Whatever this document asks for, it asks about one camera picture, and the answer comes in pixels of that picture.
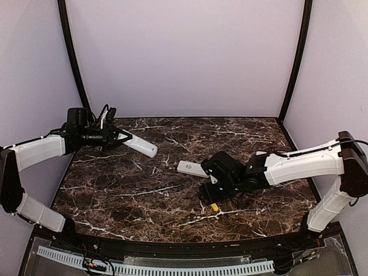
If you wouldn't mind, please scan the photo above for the white slotted cable duct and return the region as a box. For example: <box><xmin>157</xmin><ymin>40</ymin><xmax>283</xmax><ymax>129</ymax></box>
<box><xmin>37</xmin><ymin>246</ymin><xmax>275</xmax><ymax>275</ymax></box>

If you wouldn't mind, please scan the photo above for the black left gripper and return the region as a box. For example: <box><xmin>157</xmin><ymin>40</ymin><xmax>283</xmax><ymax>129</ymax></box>
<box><xmin>78</xmin><ymin>123</ymin><xmax>132</xmax><ymax>151</ymax></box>

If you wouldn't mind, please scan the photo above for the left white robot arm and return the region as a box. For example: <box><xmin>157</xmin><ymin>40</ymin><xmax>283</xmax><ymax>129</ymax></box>
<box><xmin>1</xmin><ymin>105</ymin><xmax>157</xmax><ymax>251</ymax></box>

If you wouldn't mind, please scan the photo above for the yellow handled screwdriver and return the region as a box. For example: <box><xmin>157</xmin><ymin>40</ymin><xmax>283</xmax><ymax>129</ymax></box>
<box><xmin>211</xmin><ymin>203</ymin><xmax>220</xmax><ymax>213</ymax></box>

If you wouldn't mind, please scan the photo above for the small white remote near wall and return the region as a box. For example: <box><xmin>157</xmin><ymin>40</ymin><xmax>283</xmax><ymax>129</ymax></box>
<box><xmin>255</xmin><ymin>151</ymin><xmax>269</xmax><ymax>158</ymax></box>

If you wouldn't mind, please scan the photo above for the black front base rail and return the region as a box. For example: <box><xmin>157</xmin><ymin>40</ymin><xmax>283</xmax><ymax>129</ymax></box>
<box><xmin>31</xmin><ymin>223</ymin><xmax>343</xmax><ymax>261</ymax></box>

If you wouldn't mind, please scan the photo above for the wide white remote control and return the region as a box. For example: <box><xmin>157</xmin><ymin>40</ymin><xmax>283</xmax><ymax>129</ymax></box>
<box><xmin>177</xmin><ymin>160</ymin><xmax>209</xmax><ymax>178</ymax></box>

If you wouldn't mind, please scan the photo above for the white remote with battery bay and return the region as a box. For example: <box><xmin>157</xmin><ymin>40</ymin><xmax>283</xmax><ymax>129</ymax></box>
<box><xmin>123</xmin><ymin>135</ymin><xmax>158</xmax><ymax>158</ymax></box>

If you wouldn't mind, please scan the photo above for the black enclosure frame post right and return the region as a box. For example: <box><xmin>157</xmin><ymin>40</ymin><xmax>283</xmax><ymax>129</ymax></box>
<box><xmin>277</xmin><ymin>0</ymin><xmax>313</xmax><ymax>127</ymax></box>

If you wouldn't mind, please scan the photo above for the black enclosure frame post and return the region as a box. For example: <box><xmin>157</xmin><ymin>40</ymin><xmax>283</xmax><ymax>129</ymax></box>
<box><xmin>57</xmin><ymin>0</ymin><xmax>94</xmax><ymax>123</ymax></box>
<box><xmin>277</xmin><ymin>0</ymin><xmax>313</xmax><ymax>127</ymax></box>

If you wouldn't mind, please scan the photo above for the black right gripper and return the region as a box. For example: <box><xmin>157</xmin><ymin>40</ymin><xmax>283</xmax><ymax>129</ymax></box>
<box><xmin>198</xmin><ymin>178</ymin><xmax>243</xmax><ymax>205</ymax></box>

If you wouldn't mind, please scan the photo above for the black enclosure frame post left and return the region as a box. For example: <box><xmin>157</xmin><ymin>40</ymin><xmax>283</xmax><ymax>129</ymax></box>
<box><xmin>57</xmin><ymin>0</ymin><xmax>94</xmax><ymax>123</ymax></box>

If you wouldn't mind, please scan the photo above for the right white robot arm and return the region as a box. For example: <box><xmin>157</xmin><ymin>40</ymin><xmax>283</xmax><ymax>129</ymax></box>
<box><xmin>199</xmin><ymin>131</ymin><xmax>367</xmax><ymax>250</ymax></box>

